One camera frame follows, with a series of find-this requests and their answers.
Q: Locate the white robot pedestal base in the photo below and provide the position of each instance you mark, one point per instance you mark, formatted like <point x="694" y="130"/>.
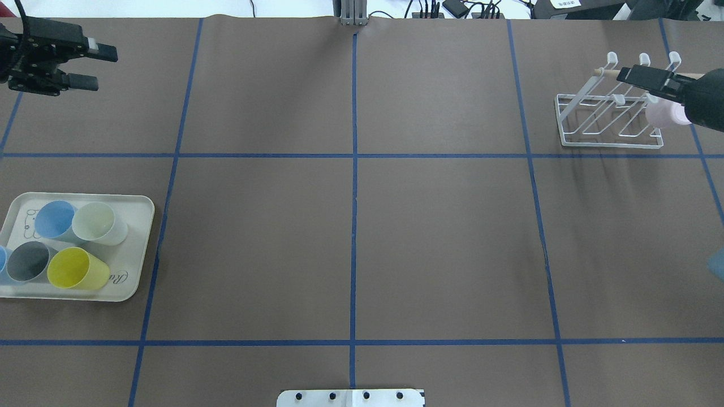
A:
<point x="352" y="397"/>

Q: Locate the cream serving tray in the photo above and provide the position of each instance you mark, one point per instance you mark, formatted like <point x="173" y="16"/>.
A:
<point x="125" y="260"/>

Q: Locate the white wire cup rack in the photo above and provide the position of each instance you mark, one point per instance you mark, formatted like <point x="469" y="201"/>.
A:
<point x="606" y="113"/>

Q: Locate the yellow plastic cup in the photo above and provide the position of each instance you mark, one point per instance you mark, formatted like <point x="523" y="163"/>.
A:
<point x="74" y="268"/>

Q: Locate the light blue cup rear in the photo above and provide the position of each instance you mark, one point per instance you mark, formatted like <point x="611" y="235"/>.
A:
<point x="4" y="258"/>

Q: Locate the pale green plastic cup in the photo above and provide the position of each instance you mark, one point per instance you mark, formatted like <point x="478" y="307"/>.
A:
<point x="97" y="222"/>

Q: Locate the pink plastic cup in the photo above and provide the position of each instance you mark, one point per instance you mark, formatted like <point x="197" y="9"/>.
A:
<point x="665" y="113"/>

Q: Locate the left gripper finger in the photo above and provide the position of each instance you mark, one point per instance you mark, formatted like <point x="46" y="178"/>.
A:
<point x="101" y="52"/>
<point x="68" y="81"/>

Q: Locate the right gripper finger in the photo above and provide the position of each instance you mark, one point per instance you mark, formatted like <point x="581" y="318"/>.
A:
<point x="664" y="84"/>

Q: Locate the blue plastic cup front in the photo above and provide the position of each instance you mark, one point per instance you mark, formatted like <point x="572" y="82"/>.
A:
<point x="54" y="221"/>

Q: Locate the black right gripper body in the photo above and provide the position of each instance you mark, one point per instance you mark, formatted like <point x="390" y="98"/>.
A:
<point x="707" y="103"/>

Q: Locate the aluminium frame post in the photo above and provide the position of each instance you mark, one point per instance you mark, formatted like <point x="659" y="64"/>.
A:
<point x="351" y="12"/>

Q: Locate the grey plastic cup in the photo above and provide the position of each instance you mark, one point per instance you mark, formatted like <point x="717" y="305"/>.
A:
<point x="29" y="263"/>

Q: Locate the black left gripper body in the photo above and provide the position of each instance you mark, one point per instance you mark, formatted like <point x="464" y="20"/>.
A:
<point x="33" y="63"/>

